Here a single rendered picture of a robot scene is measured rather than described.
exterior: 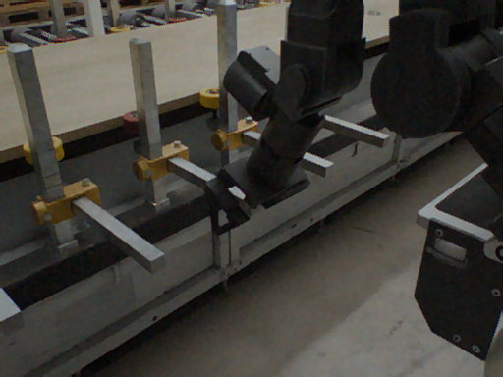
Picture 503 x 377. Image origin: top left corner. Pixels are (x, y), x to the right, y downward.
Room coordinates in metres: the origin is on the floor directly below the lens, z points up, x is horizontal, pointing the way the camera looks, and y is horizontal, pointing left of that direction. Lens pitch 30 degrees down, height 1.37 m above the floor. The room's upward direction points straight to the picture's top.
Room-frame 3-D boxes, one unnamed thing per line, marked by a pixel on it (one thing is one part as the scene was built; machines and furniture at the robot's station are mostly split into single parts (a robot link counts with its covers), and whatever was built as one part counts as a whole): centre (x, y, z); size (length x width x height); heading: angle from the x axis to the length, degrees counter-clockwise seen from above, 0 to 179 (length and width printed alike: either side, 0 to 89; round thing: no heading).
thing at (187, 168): (1.03, 0.13, 0.81); 0.43 x 0.03 x 0.04; 45
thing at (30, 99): (0.90, 0.41, 0.91); 0.04 x 0.04 x 0.48; 45
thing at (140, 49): (1.07, 0.23, 0.88); 0.04 x 0.04 x 0.48; 45
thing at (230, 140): (1.26, 0.04, 0.81); 0.14 x 0.06 x 0.05; 135
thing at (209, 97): (1.35, 0.09, 0.85); 0.08 x 0.08 x 0.11
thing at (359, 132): (1.38, -0.22, 0.80); 0.43 x 0.03 x 0.04; 45
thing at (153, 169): (1.09, 0.21, 0.82); 0.14 x 0.06 x 0.05; 135
